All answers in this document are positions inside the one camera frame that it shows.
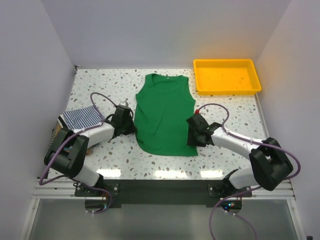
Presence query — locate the green tank top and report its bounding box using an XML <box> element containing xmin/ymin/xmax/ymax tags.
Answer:
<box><xmin>134</xmin><ymin>73</ymin><xmax>198</xmax><ymax>157</ymax></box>

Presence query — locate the blue white striped tank top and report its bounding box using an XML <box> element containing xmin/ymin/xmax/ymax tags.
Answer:
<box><xmin>62</xmin><ymin>105</ymin><xmax>103</xmax><ymax>130</ymax></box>

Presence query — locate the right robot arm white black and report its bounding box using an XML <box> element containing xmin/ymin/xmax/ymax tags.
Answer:
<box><xmin>186</xmin><ymin>113</ymin><xmax>294</xmax><ymax>197</ymax></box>

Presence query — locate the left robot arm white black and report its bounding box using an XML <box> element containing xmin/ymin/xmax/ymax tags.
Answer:
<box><xmin>44</xmin><ymin>105</ymin><xmax>137</xmax><ymax>196</ymax></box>

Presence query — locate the tan folded tank top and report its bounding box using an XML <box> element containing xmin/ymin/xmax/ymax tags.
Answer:
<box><xmin>52</xmin><ymin>123</ymin><xmax>94</xmax><ymax>156</ymax></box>

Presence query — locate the black white wide-striped tank top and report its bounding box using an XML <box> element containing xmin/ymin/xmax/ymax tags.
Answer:
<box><xmin>57</xmin><ymin>114</ymin><xmax>68</xmax><ymax>129</ymax></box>

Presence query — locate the black white thin-striped tank top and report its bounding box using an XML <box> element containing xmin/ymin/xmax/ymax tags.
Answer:
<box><xmin>48</xmin><ymin>128</ymin><xmax>57</xmax><ymax>148</ymax></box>

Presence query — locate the yellow plastic tray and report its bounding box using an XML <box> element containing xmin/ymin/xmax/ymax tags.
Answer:
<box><xmin>193</xmin><ymin>59</ymin><xmax>262</xmax><ymax>96</ymax></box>

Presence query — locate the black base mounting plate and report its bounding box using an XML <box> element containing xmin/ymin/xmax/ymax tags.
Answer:
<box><xmin>73</xmin><ymin>179</ymin><xmax>252</xmax><ymax>210</ymax></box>

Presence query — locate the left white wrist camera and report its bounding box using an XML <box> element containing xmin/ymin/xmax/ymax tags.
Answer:
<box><xmin>119</xmin><ymin>100</ymin><xmax>129</xmax><ymax>108</ymax></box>

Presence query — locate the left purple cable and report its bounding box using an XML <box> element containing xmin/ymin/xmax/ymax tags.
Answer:
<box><xmin>38</xmin><ymin>92</ymin><xmax>118</xmax><ymax>216</ymax></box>

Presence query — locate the purple cable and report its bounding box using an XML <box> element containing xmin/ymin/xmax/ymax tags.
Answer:
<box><xmin>198</xmin><ymin>102</ymin><xmax>302</xmax><ymax>240</ymax></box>
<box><xmin>38</xmin><ymin>92</ymin><xmax>118</xmax><ymax>216</ymax></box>

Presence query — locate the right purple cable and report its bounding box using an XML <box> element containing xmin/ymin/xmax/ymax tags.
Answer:
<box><xmin>198</xmin><ymin>102</ymin><xmax>302</xmax><ymax>240</ymax></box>

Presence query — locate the aluminium frame rail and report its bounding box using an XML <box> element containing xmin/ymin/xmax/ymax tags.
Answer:
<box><xmin>32</xmin><ymin>178</ymin><xmax>296</xmax><ymax>200</ymax></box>

